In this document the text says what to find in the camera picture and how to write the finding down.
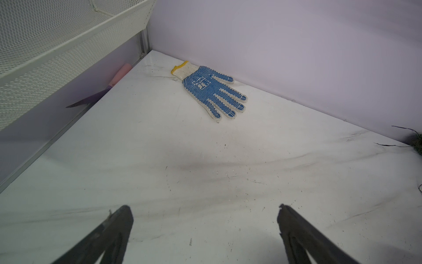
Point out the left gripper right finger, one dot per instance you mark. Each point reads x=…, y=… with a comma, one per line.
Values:
x=302, y=241

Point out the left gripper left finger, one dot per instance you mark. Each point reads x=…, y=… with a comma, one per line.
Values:
x=107, y=243

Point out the green artificial grass mat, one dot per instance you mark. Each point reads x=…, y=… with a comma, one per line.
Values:
x=415, y=141

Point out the upper white mesh shelf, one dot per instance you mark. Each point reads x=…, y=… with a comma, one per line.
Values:
x=47, y=44

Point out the blue dotted work glove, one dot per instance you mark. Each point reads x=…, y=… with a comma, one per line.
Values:
x=211, y=89

